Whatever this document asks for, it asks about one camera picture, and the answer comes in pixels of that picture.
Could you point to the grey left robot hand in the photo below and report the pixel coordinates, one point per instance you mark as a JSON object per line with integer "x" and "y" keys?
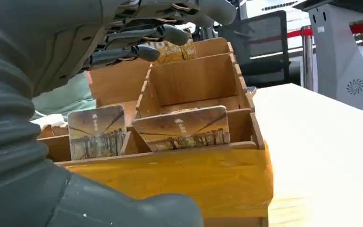
{"x": 50, "y": 34}

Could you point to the yellow printed card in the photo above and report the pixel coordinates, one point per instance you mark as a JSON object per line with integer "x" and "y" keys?
{"x": 175, "y": 51}

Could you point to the person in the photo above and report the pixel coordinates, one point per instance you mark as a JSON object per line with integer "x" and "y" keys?
{"x": 65, "y": 95}

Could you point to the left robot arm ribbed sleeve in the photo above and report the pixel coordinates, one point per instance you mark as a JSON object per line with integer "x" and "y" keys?
{"x": 9, "y": 134}

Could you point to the brown printed card stack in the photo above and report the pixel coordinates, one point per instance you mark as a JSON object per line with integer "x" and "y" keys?
{"x": 97, "y": 133}
{"x": 184, "y": 130}

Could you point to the wooden card box yellow tape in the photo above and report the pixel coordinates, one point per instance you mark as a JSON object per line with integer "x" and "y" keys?
{"x": 181, "y": 178}

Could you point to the black office chair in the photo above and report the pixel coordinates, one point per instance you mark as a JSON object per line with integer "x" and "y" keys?
{"x": 263, "y": 47}

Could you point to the red barrier belt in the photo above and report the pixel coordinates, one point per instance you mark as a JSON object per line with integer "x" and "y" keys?
{"x": 299, "y": 33}

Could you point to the white grey kiosk stand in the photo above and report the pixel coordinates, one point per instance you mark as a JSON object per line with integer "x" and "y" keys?
{"x": 335, "y": 56}

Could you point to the chrome stanchion post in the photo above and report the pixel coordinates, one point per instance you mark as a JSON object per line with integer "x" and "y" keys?
{"x": 307, "y": 62}

